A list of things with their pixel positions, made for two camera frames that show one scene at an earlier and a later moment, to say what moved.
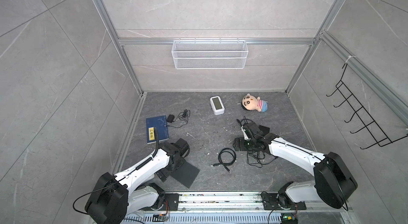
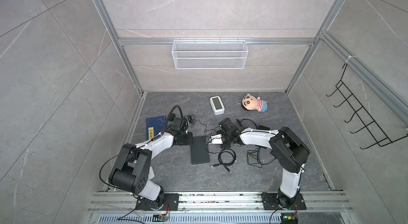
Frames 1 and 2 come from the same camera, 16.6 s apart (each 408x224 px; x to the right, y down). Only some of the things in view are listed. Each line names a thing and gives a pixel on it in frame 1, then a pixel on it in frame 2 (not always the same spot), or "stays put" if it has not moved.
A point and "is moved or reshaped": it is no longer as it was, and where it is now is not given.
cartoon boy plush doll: x=250 y=102 stays put
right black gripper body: x=245 y=145 → x=226 y=138
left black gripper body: x=164 y=174 → x=186 y=138
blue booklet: x=159 y=122 stays put
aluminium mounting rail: x=232 y=202 stays put
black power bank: x=265 y=130 stays put
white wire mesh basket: x=210 y=54 stays put
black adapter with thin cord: x=186 y=114 is moved or reshaped
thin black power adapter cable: x=255 y=157 stays put
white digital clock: x=217 y=105 stays put
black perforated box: x=186 y=173 → x=198 y=153
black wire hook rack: x=382 y=139 stays put
